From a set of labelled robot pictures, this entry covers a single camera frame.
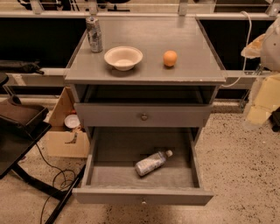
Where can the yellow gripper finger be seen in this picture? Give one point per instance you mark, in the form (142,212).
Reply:
(266,100)
(253,49)

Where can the blue plastic bottle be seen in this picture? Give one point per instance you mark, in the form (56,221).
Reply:
(152,162)

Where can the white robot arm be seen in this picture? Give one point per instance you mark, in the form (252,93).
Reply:
(267,48)

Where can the grey wooden drawer cabinet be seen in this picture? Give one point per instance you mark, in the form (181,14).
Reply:
(146,94)

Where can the closed grey upper drawer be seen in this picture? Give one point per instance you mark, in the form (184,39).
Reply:
(142,115)

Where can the open grey lower drawer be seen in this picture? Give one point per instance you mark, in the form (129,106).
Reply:
(111,177)

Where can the orange fruit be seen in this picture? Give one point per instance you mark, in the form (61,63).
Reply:
(170,58)

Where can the white paper bowl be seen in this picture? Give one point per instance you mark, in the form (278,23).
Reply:
(123,58)

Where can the silver drink can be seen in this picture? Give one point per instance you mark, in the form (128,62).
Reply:
(94,34)

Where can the white plate in box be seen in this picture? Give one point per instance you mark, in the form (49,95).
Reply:
(72,121)

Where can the cardboard box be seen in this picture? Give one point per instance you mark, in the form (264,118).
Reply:
(62,141)

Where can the black chair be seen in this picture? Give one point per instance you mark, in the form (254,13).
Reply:
(22,126)

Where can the black cloth on rail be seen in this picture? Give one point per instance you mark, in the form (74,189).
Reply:
(20,67)

